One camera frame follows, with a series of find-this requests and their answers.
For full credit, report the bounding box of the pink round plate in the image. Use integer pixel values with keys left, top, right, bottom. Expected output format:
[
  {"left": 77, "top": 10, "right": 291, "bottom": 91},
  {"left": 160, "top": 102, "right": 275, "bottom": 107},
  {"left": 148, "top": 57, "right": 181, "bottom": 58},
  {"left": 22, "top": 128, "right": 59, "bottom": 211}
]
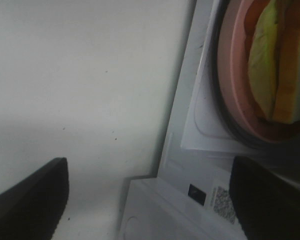
[{"left": 217, "top": 0, "right": 300, "bottom": 143}]

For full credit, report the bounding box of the toast sandwich with lettuce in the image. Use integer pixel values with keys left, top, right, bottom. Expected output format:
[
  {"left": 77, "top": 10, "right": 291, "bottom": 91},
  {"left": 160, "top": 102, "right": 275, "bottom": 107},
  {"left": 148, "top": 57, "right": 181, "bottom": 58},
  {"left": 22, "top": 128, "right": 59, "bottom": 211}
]
[{"left": 244, "top": 0, "right": 300, "bottom": 124}]

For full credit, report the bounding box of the white microwave oven body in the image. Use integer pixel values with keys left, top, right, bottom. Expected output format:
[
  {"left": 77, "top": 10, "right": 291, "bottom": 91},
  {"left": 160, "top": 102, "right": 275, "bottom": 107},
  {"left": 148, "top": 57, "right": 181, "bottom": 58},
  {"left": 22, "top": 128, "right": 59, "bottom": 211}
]
[{"left": 118, "top": 0, "right": 300, "bottom": 240}]

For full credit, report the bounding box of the white warning label sticker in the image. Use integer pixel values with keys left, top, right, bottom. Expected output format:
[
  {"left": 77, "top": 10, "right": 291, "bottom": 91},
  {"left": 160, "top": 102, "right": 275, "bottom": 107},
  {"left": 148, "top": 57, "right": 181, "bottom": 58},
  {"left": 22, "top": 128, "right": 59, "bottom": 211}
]
[{"left": 210, "top": 185, "right": 237, "bottom": 225}]

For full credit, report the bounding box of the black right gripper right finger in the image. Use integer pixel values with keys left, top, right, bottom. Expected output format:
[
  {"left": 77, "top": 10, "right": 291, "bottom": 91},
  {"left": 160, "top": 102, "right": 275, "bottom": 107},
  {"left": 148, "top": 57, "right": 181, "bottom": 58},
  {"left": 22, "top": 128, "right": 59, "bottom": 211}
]
[{"left": 229, "top": 156, "right": 300, "bottom": 240}]

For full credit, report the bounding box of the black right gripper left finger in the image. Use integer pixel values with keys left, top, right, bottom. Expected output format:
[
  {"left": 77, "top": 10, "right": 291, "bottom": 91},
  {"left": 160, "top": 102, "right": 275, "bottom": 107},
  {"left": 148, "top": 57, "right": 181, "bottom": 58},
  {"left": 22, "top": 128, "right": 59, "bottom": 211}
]
[{"left": 0, "top": 157, "right": 70, "bottom": 240}]

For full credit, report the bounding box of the round white door button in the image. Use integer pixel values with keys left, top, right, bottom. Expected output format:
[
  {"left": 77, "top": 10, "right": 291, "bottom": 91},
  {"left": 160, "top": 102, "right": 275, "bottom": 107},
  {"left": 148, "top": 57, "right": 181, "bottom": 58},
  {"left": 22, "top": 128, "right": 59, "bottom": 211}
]
[{"left": 123, "top": 216, "right": 142, "bottom": 240}]

